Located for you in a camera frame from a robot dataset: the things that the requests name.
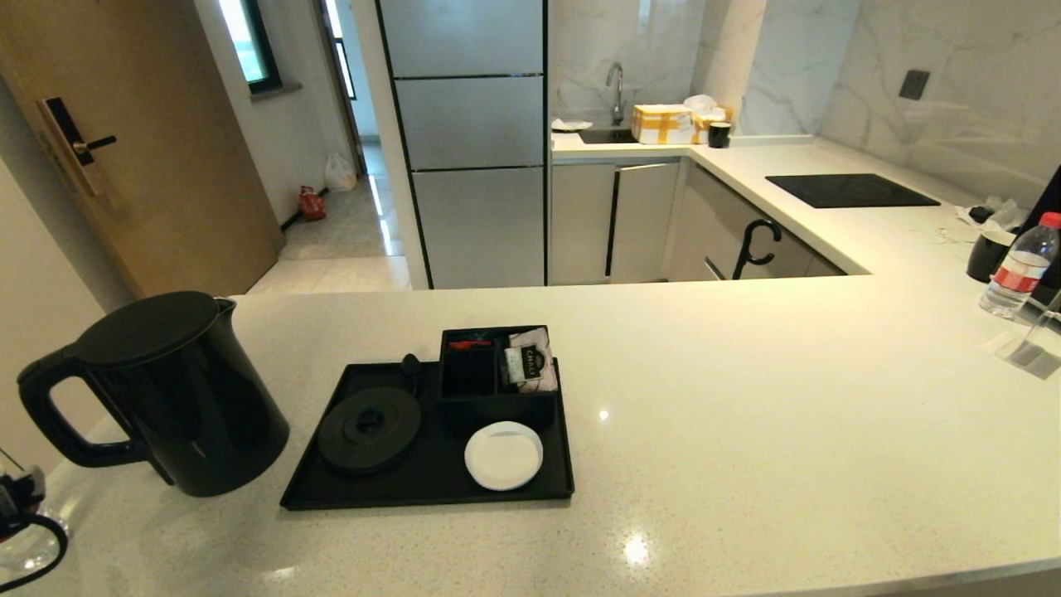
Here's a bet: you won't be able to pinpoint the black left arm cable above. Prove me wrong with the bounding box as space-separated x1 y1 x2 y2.
0 448 70 595

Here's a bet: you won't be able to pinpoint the large yellow taped carton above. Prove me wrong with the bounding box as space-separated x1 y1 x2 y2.
632 104 695 146

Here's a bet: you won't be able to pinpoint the white plastic bag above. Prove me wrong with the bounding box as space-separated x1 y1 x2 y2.
325 153 360 192

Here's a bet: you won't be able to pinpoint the white crumpled tissue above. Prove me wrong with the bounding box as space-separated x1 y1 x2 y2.
957 197 1029 245

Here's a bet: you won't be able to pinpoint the silver refrigerator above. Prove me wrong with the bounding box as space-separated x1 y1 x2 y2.
377 0 550 289

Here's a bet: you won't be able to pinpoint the black compartment organizer box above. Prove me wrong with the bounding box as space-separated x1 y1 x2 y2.
437 325 559 436

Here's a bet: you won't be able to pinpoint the brown wooden door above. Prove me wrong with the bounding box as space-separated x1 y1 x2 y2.
0 0 287 303

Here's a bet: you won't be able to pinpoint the chrome kitchen faucet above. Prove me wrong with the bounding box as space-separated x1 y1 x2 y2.
606 62 627 126

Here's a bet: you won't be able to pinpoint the black gold door lock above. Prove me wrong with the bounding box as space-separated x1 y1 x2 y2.
37 97 119 198

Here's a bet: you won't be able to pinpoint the black induction cooktop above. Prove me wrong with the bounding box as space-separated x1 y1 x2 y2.
765 173 942 209

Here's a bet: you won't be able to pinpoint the clear acrylic stand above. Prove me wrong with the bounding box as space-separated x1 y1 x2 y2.
995 290 1061 382

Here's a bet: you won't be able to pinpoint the white tea bag packet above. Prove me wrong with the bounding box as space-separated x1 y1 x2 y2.
503 328 558 393

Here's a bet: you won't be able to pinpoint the black mug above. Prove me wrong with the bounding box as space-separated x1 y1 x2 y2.
966 231 1016 284

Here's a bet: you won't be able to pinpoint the black rectangular serving tray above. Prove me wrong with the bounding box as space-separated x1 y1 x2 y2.
280 357 577 511

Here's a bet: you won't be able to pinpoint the black round kettle base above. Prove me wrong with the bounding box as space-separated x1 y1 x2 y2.
317 354 424 476

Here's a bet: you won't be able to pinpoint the grey kitchen base cabinets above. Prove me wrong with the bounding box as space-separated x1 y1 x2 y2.
549 156 846 285

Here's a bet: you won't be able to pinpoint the black curved umbrella handle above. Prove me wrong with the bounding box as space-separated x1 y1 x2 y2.
733 218 782 281

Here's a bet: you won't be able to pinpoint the black electric kettle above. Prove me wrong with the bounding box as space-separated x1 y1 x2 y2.
17 290 291 498

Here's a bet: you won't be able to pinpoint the white tall cabinet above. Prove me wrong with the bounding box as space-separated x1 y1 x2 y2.
0 158 138 482

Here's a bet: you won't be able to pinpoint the white round coaster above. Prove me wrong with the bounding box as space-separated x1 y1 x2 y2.
464 420 545 492

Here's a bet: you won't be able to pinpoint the narrow dark framed hallway window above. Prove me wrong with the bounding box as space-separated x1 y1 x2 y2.
323 0 361 103

